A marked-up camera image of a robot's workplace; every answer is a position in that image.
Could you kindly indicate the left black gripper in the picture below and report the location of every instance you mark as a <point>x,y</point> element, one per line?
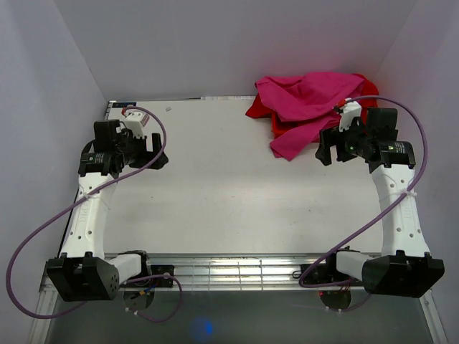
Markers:
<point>146,156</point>

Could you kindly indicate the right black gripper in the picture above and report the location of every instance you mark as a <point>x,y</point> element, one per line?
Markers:
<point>329,137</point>

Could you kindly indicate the pink trousers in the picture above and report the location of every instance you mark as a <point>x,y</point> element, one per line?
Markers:
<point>291,143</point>

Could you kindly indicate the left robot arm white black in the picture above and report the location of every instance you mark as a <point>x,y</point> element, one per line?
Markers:
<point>81,272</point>

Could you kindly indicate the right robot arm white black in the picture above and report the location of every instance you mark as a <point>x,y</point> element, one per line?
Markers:
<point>405,267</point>

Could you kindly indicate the red trousers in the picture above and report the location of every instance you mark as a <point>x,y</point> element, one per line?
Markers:
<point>307,97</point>

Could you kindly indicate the red plastic bin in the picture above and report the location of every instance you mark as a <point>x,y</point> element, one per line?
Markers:
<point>279,127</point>

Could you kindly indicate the blue label sticker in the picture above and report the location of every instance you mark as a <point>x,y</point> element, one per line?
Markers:
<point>122,104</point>

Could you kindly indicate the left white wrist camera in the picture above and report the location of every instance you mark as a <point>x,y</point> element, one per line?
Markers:
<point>136,121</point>

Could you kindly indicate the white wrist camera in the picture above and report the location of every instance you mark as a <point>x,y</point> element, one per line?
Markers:
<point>136,121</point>
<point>348,110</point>

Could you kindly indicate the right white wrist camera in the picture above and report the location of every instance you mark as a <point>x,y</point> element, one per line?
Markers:
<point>348,110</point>

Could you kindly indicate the aluminium rail frame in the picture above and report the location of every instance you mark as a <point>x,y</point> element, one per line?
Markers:
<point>244,299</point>

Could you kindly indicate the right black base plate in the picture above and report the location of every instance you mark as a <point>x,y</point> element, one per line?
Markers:
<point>323,274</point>

